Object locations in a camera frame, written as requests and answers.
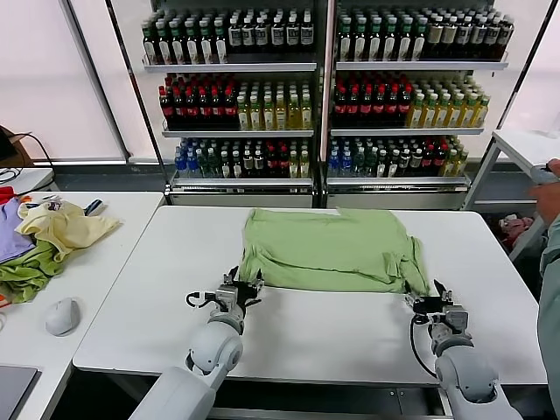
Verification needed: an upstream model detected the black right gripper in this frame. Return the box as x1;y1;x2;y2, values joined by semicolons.
402;278;455;318

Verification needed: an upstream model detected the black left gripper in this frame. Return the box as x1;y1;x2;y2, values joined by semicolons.
222;267;265;310

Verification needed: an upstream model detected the light green T-shirt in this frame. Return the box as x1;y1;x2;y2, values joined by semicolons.
238;207;432;295

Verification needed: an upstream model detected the grey handheld controller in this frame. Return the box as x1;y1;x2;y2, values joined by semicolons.
530;164;560;186

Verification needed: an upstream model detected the forearm in grey-green sleeve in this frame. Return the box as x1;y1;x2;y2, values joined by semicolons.
536;213;560;420

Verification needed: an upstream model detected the person's hand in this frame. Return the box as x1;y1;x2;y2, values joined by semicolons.
527;157;560;227

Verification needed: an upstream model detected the glass door drinks fridge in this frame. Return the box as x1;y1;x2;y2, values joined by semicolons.
142;0;327;209

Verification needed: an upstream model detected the silver shelf board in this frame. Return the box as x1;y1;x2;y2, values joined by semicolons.
142;62;319;74
161;129;316;140
334;60;511;74
325;176;473;193
330;127;486;138
168;177;316;194

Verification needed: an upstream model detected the metal drink shelving unit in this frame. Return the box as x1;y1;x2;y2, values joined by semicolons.
325;0;515;211

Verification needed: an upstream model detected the pink white garment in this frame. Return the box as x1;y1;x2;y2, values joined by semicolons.
498;213;537;247

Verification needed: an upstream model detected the blue white eraser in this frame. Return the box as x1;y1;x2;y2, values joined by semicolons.
82;199;107;218

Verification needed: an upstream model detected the pale yellow garment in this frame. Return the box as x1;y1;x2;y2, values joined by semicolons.
15;200;125;263

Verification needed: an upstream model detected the white computer mouse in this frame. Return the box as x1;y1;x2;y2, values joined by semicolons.
45;297;83;338

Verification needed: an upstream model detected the black slanted metal pole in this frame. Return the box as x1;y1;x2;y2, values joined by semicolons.
502;0;559;132
106;0;172;194

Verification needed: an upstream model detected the olive green crumpled garment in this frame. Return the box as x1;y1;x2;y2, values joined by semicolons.
0;239;67;305

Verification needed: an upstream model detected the dark bottle green cap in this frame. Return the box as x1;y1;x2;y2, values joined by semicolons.
200;21;214;66
412;17;427;62
143;21;158;66
383;17;397;63
157;21;172;66
339;17;354;63
171;21;186;66
185;21;200;66
214;21;228;66
368;17;382;63
353;17;368;63
398;17;412;63

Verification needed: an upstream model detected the purple garment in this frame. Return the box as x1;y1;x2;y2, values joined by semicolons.
0;197;39;265

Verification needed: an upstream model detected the dark bottle white label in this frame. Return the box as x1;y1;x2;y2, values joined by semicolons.
255;17;270;54
270;16;285;54
228;17;243;54
300;15;314;54
285;16;300;54
241;17;256;54

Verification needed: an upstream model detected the grey slanted metal pole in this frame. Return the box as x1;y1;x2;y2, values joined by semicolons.
59;0;135;161

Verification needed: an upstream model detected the grey laptop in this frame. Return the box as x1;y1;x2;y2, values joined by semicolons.
0;365;43;420

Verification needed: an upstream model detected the brown cardboard box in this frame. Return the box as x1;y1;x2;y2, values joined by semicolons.
8;133;34;164

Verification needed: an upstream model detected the brown tea bottle beige label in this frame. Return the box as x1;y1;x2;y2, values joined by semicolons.
485;17;501;61
456;17;471;61
500;17;515;61
471;17;486;61
427;17;443;61
441;17;457;61

